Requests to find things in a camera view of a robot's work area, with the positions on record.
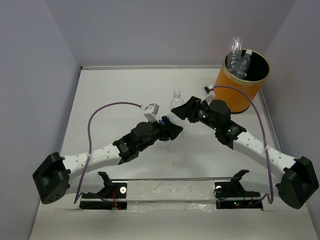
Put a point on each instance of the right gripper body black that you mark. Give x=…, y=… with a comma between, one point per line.
x=202, y=114

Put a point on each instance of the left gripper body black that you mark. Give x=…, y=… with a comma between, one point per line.
x=157, y=133

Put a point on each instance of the clear bottle white cap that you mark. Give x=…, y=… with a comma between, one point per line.
x=234, y=56

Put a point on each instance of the blue label bottle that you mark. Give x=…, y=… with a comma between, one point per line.
x=169, y=146

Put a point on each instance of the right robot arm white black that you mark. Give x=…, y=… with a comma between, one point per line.
x=297, y=177

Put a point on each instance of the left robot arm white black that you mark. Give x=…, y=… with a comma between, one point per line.
x=53, y=178

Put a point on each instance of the orange cylindrical bin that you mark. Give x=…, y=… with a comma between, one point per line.
x=237, y=92

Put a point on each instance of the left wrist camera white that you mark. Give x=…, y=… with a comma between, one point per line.
x=150, y=112

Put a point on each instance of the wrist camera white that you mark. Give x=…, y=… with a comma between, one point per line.
x=150, y=112
x=209, y=94

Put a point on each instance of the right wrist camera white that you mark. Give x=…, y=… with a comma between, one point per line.
x=209, y=94

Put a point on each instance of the metal rail back edge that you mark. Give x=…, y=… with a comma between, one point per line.
x=146, y=67

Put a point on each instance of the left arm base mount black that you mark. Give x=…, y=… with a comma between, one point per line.
x=113, y=196

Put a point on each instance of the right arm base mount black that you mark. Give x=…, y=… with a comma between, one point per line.
x=231, y=195

